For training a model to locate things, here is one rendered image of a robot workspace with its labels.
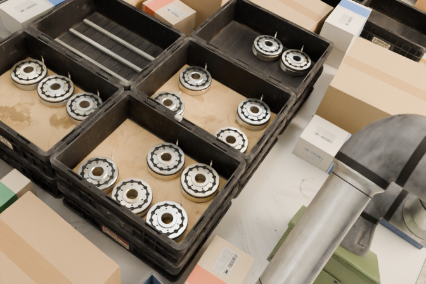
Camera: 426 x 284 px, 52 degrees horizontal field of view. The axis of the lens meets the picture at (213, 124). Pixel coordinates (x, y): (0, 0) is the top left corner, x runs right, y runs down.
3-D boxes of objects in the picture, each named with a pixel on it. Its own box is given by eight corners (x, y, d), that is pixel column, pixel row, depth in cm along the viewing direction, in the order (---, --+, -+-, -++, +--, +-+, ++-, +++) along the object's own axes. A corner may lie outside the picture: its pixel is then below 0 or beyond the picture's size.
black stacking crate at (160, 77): (286, 119, 138) (296, 96, 129) (240, 184, 121) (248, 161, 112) (185, 63, 148) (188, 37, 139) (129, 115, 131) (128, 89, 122)
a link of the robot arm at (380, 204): (344, 191, 118) (372, 149, 116) (389, 221, 112) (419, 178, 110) (335, 192, 108) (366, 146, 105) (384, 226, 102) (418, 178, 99)
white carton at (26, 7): (51, 2, 159) (47, -19, 152) (73, 18, 155) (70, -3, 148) (4, 27, 148) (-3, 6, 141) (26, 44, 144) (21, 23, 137)
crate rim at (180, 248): (246, 167, 113) (248, 161, 111) (180, 257, 96) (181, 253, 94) (127, 94, 123) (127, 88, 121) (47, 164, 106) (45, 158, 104)
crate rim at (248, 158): (296, 99, 130) (298, 94, 128) (247, 166, 113) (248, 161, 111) (187, 40, 140) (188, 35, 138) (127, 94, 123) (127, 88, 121)
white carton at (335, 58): (329, 32, 187) (336, 14, 180) (355, 44, 184) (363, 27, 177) (310, 56, 175) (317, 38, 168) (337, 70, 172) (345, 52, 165)
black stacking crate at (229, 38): (323, 68, 155) (335, 44, 146) (287, 118, 138) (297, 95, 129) (231, 21, 165) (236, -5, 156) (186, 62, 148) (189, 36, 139)
